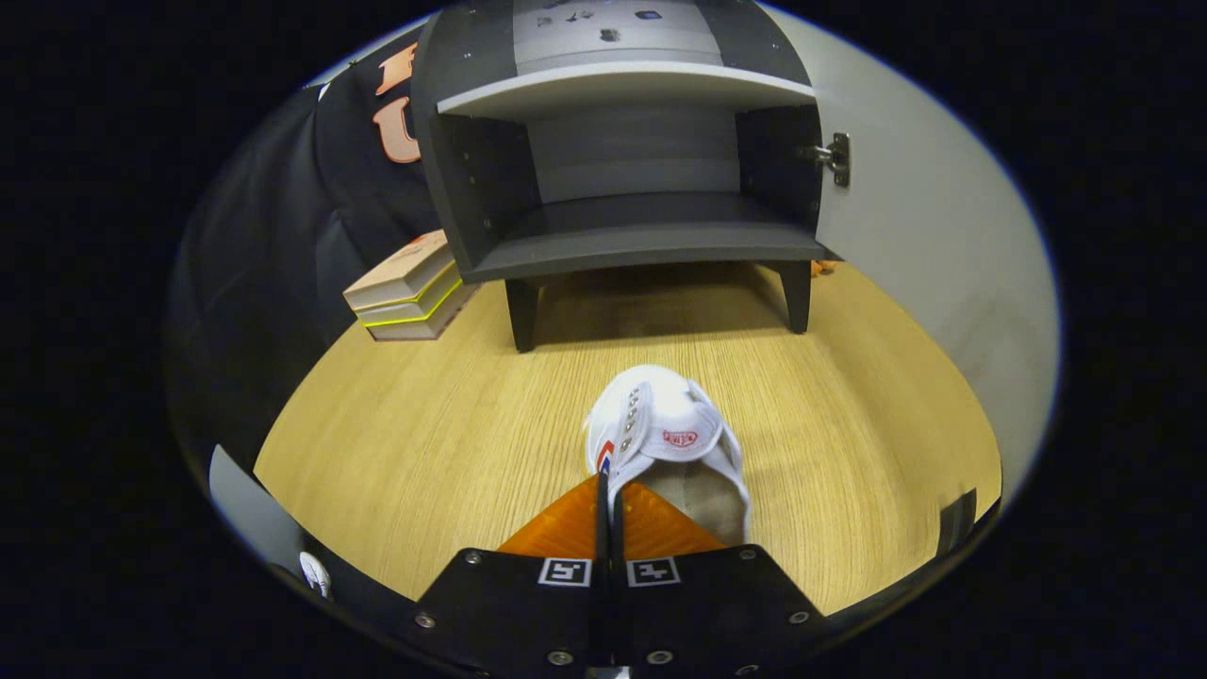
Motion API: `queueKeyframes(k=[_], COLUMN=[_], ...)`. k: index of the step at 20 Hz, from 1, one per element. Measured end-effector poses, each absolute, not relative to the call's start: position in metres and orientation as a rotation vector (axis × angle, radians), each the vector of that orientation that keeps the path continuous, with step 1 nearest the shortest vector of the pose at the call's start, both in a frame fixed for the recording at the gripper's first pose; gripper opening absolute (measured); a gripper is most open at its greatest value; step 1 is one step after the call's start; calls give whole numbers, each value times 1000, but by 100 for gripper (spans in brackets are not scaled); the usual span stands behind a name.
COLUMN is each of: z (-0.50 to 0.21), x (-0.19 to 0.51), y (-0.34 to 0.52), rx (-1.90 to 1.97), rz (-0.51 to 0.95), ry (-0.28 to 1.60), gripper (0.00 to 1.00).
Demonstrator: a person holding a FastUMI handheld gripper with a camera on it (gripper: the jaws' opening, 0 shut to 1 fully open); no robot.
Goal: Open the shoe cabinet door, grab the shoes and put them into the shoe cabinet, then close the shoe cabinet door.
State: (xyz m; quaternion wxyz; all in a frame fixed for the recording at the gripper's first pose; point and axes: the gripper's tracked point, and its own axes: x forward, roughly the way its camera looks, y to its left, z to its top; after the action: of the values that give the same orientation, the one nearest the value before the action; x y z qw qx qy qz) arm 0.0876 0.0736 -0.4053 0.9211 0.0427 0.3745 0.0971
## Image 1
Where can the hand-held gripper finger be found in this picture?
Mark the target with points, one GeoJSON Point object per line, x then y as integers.
{"type": "Point", "coordinates": [601, 604]}
{"type": "Point", "coordinates": [618, 604]}

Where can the white shoe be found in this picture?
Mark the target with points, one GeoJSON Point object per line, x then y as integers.
{"type": "Point", "coordinates": [660, 415]}

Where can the grey shoe cabinet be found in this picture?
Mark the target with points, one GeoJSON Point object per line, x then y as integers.
{"type": "Point", "coordinates": [641, 240]}

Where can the small white patterned object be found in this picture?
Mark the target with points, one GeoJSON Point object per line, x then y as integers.
{"type": "Point", "coordinates": [316, 573]}

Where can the grey-edged book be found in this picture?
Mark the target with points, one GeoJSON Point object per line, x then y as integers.
{"type": "Point", "coordinates": [424, 325]}

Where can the yellow-edged book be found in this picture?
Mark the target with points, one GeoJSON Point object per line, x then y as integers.
{"type": "Point", "coordinates": [415, 306]}

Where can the tan cover book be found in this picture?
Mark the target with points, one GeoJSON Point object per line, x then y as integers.
{"type": "Point", "coordinates": [401, 269]}

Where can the black backdrop cloth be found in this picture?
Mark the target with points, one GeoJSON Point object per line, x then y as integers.
{"type": "Point", "coordinates": [283, 236]}

